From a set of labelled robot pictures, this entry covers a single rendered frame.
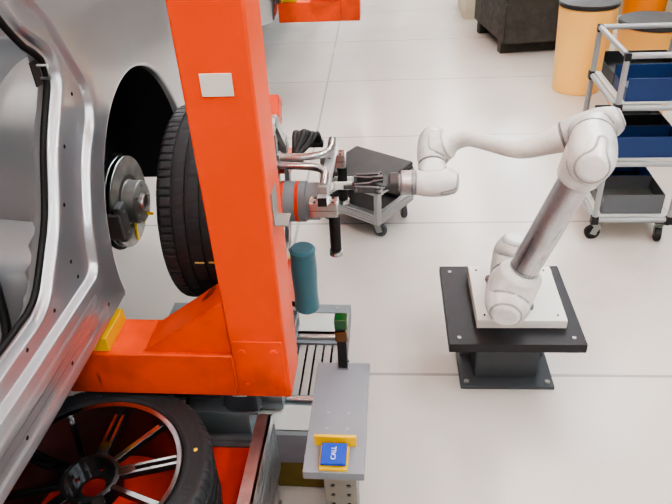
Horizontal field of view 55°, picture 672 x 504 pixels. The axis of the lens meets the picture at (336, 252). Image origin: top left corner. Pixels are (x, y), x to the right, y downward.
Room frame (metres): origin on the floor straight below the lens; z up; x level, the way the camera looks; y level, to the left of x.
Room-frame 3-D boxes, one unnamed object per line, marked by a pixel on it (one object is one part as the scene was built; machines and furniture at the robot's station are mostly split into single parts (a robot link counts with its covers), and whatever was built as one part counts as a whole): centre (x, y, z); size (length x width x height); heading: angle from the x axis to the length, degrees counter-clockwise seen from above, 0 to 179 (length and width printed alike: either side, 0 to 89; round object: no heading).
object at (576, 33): (5.07, -2.04, 0.34); 0.45 x 0.43 x 0.69; 83
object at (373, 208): (3.22, -0.20, 0.17); 0.43 x 0.36 x 0.34; 50
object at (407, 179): (2.06, -0.27, 0.83); 0.09 x 0.06 x 0.09; 174
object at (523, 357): (2.00, -0.67, 0.15); 0.50 x 0.50 x 0.30; 85
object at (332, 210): (1.75, 0.03, 0.93); 0.09 x 0.05 x 0.05; 84
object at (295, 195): (1.93, 0.14, 0.85); 0.21 x 0.14 x 0.14; 84
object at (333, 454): (1.17, 0.04, 0.47); 0.07 x 0.07 x 0.02; 84
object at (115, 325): (1.48, 0.73, 0.71); 0.14 x 0.14 x 0.05; 84
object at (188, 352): (1.47, 0.56, 0.69); 0.52 x 0.17 x 0.35; 84
